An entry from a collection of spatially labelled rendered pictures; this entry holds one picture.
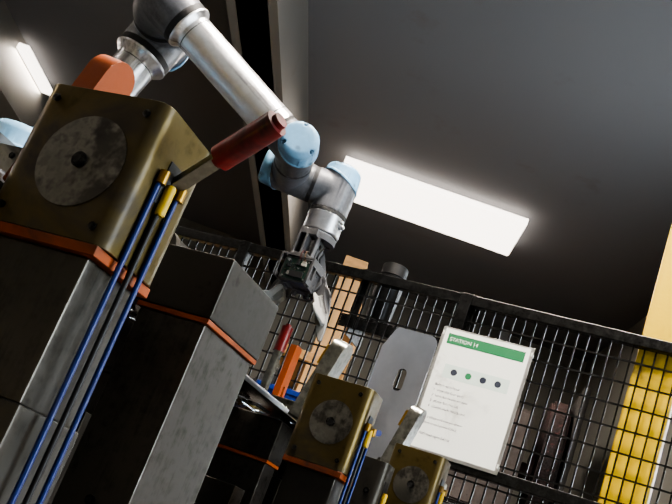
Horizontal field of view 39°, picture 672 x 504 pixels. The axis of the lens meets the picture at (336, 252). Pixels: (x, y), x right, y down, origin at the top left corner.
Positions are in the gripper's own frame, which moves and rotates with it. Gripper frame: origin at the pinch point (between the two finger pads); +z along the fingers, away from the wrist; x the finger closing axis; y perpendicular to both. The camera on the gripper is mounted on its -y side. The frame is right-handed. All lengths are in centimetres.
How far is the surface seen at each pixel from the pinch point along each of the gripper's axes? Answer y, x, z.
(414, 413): 7.3, 31.4, 9.0
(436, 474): 8.2, 38.5, 17.7
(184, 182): 105, 39, 17
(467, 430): -54, 26, -3
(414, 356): -26.6, 17.1, -9.5
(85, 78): 107, 28, 12
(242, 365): 77, 35, 24
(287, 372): -9.0, -0.8, 5.1
